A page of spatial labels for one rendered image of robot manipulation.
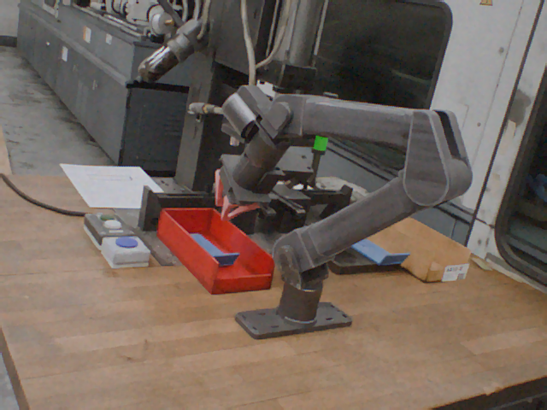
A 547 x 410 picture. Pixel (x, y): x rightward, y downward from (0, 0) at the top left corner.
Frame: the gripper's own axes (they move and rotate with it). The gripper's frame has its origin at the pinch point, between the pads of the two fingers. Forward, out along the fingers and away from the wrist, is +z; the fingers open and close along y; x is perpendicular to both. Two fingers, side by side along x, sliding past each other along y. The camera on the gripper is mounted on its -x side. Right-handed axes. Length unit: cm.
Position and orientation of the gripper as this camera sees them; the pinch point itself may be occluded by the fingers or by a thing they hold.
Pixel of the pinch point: (223, 209)
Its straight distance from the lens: 112.7
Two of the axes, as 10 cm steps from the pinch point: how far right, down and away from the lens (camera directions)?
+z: -4.7, 6.1, 6.4
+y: -3.3, -7.9, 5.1
